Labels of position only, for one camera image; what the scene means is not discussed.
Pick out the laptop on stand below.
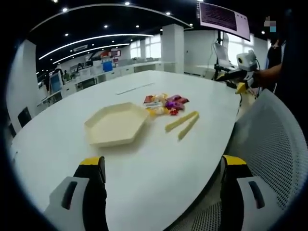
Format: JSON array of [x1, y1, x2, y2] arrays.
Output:
[[212, 42, 234, 71]]

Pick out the pile of food snacks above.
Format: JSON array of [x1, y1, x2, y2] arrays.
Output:
[[143, 93, 191, 116]]

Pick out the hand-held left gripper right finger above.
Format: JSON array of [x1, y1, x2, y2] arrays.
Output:
[[220, 154, 287, 231]]

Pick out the person's torso in black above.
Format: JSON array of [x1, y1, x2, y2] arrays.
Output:
[[266, 37, 287, 96]]

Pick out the blue screen monitor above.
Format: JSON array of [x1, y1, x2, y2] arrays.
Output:
[[49, 72, 64, 93]]

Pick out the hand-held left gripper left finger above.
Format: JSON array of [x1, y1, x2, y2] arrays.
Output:
[[43, 155, 108, 231]]

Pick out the white mesh office chair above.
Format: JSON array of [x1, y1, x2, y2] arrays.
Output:
[[191, 90, 304, 231]]

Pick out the hanging monitor screen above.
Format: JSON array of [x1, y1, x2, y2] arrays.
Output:
[[198, 0, 251, 40]]

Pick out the yellow food tongs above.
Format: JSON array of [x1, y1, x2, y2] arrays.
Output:
[[165, 110, 200, 141]]

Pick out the cream hexagonal container tray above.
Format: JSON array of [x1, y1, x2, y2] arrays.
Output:
[[83, 102, 150, 148]]

